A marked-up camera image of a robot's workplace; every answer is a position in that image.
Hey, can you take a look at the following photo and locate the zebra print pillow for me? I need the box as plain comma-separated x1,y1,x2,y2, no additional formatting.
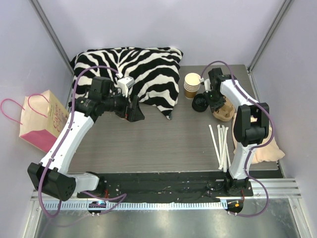
70,47,183,119

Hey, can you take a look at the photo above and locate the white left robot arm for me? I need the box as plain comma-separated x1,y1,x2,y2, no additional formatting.
27,76,145,201

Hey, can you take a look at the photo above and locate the black cup lid stack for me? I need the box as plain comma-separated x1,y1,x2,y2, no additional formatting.
192,94,209,113

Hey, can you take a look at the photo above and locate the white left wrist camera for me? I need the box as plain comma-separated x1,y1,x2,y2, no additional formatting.
117,76,135,98

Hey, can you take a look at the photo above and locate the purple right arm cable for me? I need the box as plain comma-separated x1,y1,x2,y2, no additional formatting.
200,60,277,218

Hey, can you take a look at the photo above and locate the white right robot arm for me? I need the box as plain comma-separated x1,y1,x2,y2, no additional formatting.
203,67,269,196

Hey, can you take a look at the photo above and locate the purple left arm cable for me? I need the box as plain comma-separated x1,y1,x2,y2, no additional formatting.
37,65,128,219

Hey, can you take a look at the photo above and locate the brown cardboard cup carrier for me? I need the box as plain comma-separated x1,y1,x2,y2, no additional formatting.
213,97,235,121

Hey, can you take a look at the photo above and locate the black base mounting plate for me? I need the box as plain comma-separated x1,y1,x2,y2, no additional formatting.
90,171,255,203

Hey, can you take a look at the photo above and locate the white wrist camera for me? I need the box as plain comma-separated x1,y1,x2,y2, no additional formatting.
200,77,211,92
117,76,135,98

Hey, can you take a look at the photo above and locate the perforated metal rail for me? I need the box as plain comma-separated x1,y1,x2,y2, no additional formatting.
42,199,228,211

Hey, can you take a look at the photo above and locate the white wrapped straw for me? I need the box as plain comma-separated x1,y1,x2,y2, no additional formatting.
221,126,227,173
226,127,231,171
209,124,222,170
217,124,223,170

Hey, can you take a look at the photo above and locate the stack of paper cups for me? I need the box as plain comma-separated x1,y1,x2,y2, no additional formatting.
184,73,201,99

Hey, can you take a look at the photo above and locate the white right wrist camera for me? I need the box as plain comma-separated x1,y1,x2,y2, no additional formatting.
200,77,211,92

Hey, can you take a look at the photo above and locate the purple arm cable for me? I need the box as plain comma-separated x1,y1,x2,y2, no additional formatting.
37,65,128,219
200,60,277,218

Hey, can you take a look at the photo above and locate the pink paper gift bag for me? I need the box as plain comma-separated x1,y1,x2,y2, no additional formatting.
0,90,69,153

